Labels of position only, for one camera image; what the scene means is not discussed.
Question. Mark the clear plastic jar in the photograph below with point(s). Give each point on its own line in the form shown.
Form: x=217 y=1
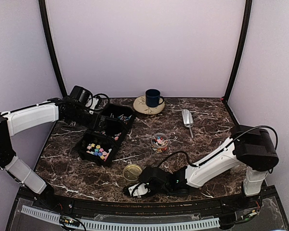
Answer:
x=159 y=142

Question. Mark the metal scoop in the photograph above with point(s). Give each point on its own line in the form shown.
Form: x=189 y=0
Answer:
x=188 y=120

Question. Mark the left black frame post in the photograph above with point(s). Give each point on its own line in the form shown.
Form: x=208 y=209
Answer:
x=50 y=45

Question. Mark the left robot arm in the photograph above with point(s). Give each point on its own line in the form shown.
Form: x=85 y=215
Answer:
x=80 y=106

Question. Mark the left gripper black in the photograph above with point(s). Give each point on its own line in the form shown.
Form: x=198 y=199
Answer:
x=101 y=121

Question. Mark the gold jar lid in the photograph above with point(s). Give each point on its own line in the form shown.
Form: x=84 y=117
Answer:
x=132 y=172

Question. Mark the black frame post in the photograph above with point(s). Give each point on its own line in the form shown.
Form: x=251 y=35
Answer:
x=239 y=50
x=50 y=45

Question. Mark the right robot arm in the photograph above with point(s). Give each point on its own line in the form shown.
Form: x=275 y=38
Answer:
x=247 y=145

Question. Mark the beige ceramic plate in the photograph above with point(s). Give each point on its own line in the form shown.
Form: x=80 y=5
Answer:
x=140 y=106

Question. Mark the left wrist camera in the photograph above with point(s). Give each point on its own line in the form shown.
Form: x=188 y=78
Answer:
x=94 y=104

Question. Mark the dark blue mug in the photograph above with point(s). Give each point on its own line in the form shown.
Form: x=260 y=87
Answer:
x=153 y=98

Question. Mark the black three-compartment candy tray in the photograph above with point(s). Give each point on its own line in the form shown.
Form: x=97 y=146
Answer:
x=102 y=146

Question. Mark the right black frame post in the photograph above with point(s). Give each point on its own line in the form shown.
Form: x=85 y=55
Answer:
x=239 y=50

